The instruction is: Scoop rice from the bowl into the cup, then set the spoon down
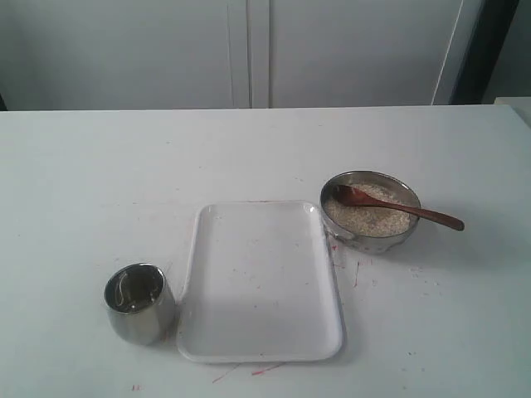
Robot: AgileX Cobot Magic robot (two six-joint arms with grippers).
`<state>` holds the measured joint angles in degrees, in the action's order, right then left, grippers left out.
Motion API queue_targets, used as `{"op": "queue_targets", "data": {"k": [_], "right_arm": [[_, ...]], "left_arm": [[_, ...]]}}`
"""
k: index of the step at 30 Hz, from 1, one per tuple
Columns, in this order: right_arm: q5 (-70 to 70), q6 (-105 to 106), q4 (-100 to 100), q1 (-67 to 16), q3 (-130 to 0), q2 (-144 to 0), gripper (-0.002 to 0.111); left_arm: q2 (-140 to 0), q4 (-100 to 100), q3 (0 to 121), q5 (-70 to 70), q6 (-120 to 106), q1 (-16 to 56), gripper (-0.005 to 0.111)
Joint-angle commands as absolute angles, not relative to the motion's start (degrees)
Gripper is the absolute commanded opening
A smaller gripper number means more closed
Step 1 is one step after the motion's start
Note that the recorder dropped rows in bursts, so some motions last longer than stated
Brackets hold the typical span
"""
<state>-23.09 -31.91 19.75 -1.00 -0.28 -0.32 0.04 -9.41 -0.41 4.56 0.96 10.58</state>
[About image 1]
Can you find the dark post at right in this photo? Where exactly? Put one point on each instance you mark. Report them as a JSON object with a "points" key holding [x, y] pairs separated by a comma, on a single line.
{"points": [[491, 29]]}

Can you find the white rectangular plastic tray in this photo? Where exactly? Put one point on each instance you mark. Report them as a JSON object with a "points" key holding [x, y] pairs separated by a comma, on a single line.
{"points": [[259, 286]]}

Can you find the steel bowl with rice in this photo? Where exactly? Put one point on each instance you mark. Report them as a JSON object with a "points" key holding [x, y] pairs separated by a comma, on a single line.
{"points": [[371, 230]]}

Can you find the brown wooden spoon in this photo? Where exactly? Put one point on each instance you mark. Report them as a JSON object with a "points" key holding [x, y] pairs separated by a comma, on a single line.
{"points": [[351, 196]]}

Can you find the white cabinet doors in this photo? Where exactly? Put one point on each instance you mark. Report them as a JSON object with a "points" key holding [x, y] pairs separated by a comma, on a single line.
{"points": [[58, 55]]}

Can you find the stainless steel cup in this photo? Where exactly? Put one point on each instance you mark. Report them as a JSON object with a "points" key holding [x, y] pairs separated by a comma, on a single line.
{"points": [[140, 303]]}

